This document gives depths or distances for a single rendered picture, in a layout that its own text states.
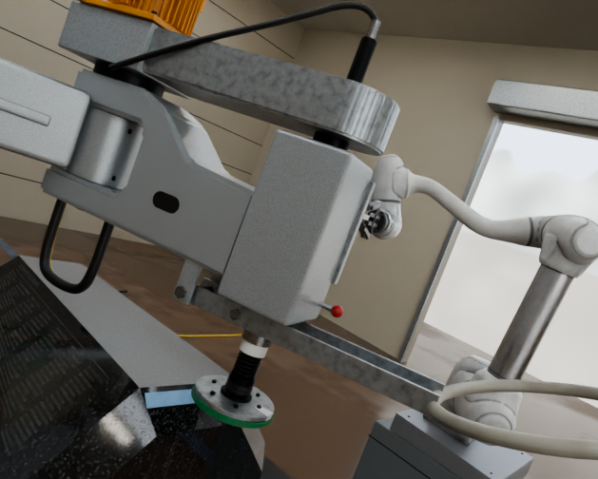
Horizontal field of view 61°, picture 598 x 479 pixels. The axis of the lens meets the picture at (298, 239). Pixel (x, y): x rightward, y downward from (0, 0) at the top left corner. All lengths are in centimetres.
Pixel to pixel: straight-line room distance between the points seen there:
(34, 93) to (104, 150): 22
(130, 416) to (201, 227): 49
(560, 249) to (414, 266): 489
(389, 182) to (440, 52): 559
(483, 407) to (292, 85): 109
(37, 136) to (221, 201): 54
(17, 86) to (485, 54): 605
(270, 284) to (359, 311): 568
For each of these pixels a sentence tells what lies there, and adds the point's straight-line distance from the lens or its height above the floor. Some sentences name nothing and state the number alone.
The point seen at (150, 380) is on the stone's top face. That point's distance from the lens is 144.
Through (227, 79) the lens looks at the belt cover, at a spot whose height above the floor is 166.
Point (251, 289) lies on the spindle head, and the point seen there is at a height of 121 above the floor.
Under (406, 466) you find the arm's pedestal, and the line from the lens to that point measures 193.
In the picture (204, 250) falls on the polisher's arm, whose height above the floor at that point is 125.
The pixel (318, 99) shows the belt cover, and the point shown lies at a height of 167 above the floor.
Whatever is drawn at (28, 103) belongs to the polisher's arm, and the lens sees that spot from 153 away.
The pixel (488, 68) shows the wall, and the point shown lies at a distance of 688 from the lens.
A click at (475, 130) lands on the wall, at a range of 661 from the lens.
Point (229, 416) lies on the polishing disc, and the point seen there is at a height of 91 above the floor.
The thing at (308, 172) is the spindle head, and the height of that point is 151.
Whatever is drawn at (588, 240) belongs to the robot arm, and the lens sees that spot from 166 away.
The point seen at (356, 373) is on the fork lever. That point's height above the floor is 113.
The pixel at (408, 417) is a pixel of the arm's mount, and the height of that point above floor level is 86.
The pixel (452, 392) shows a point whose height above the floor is 115.
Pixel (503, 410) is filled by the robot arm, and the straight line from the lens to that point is 171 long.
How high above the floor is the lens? 146
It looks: 5 degrees down
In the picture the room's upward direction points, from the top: 21 degrees clockwise
